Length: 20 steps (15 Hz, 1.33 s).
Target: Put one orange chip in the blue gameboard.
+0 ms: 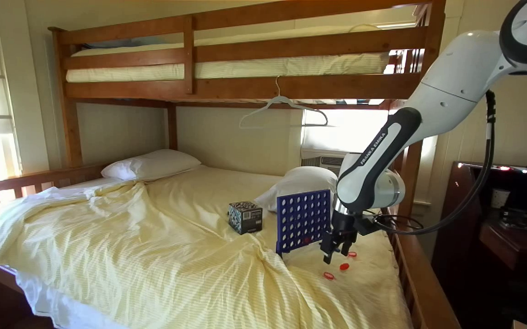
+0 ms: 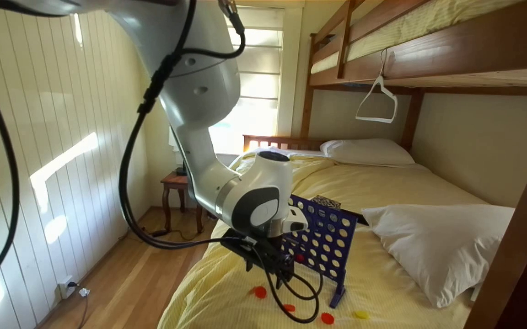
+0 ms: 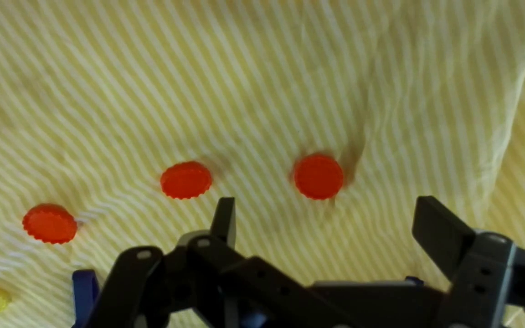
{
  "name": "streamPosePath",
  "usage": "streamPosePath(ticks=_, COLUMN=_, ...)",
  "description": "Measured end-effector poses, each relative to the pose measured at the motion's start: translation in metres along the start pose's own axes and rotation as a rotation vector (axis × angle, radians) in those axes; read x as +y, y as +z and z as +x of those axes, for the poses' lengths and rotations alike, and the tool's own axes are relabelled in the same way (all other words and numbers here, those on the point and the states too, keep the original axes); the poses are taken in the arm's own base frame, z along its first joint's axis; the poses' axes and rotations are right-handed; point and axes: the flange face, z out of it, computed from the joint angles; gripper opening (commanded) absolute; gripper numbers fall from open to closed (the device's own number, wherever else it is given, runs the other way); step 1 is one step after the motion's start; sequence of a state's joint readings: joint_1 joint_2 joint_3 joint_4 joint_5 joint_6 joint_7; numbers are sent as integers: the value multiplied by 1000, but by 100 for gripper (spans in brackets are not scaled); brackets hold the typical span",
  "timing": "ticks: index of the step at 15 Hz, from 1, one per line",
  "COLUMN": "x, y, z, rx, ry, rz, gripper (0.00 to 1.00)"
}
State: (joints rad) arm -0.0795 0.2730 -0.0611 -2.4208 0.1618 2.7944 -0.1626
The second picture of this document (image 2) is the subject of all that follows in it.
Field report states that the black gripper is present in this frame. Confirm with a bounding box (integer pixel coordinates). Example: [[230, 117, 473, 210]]
[[219, 225, 296, 287]]

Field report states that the blue gameboard with holes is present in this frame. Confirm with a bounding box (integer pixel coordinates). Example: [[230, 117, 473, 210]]
[[278, 194, 360, 309]]

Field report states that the small wooden side table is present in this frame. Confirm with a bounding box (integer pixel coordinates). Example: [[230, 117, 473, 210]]
[[159, 172, 206, 236]]

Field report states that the yellow striped bed sheet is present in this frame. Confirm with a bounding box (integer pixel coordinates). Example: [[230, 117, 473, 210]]
[[155, 148, 490, 329]]

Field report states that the flat white pillow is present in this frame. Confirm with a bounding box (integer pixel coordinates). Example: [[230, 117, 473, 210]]
[[318, 137, 417, 168]]

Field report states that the large white pillow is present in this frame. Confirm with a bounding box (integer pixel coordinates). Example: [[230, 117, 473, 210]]
[[360, 203, 516, 311]]

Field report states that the window with white blinds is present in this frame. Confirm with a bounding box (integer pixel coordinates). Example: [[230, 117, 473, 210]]
[[206, 5, 305, 155]]

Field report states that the white clothes hanger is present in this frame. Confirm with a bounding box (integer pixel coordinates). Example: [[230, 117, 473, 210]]
[[353, 51, 398, 126]]

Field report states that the upper bunk mattress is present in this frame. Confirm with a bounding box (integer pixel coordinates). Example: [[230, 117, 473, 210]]
[[309, 0, 525, 75]]

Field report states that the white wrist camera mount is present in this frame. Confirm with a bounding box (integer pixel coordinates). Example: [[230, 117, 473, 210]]
[[283, 206, 309, 234]]

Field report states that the white wall outlet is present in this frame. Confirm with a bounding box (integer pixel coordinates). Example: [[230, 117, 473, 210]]
[[53, 276, 80, 301]]

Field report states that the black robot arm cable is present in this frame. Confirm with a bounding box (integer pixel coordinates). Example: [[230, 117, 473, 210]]
[[117, 0, 327, 325]]

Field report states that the wooden bunk bed frame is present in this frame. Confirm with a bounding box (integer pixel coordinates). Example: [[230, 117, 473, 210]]
[[241, 0, 527, 329]]

